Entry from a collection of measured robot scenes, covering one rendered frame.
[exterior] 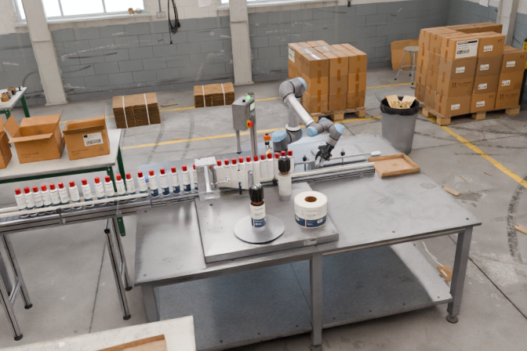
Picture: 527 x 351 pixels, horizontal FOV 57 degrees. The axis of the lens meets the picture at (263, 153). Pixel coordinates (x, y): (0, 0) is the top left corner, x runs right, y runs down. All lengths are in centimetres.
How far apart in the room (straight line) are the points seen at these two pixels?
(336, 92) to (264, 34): 236
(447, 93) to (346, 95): 132
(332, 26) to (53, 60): 478
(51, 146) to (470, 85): 505
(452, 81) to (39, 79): 643
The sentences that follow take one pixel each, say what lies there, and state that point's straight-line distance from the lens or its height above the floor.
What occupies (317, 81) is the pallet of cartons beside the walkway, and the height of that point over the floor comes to 60.
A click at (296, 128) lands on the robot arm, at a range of 380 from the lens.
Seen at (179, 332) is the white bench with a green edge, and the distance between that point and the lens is 252.
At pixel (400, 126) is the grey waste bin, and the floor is 39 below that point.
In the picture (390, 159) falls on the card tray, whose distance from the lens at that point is 395.
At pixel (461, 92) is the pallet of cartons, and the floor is 45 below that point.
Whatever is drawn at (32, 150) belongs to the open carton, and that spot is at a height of 89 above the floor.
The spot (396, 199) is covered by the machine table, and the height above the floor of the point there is 83.
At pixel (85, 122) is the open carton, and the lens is 470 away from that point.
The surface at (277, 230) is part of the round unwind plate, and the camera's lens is 295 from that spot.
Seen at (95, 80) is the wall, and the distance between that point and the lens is 880.
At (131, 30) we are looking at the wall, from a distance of 855.
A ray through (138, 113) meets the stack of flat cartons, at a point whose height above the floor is 19.
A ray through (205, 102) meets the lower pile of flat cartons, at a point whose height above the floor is 8.
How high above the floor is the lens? 256
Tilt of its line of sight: 25 degrees down
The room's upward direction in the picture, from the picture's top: 3 degrees counter-clockwise
